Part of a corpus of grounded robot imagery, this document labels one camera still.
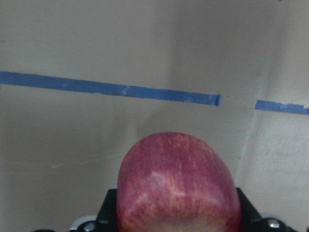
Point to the red apple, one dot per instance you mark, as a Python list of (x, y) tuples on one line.
[(174, 182)]

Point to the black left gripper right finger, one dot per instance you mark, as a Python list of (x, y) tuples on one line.
[(250, 218)]

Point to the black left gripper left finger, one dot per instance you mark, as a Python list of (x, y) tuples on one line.
[(106, 218)]

